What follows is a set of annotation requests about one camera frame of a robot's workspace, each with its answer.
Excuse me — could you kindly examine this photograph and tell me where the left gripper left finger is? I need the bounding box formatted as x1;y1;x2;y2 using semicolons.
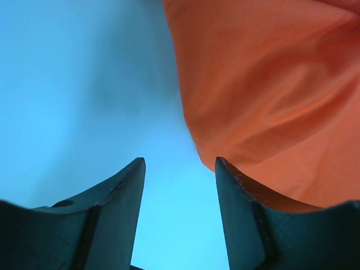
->
1;157;146;269

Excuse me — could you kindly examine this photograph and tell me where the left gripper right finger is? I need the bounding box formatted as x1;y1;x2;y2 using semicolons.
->
215;157;359;269

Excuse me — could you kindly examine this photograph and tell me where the orange t-shirt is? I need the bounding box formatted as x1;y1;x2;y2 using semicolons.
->
163;1;359;208

